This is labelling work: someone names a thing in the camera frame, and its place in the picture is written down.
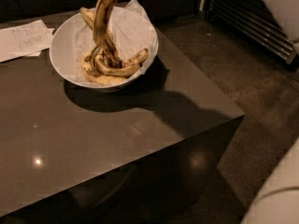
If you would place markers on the long spotted yellow banana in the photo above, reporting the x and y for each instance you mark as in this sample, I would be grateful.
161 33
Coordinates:
101 38

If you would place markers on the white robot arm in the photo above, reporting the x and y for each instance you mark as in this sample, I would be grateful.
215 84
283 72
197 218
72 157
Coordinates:
251 180

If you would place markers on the small banana upper right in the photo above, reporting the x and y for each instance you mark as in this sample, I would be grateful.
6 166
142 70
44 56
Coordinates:
140 57

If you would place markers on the small banana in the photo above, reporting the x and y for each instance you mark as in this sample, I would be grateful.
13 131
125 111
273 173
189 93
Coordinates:
140 57
104 69
94 77

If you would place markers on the white bowl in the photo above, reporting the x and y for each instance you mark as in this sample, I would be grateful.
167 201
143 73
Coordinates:
62 53

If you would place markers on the small banana middle right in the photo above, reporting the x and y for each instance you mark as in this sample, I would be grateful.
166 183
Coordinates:
104 69

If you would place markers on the small banana bottom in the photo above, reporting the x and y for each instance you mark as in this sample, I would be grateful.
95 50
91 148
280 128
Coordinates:
94 77

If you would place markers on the small bananas back left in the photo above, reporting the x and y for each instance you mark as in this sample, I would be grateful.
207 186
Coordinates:
89 58

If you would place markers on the white paper sheets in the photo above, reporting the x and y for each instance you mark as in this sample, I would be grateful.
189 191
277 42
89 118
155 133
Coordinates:
24 40

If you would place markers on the black slatted vent appliance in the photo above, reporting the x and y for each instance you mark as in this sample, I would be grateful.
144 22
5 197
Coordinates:
254 19

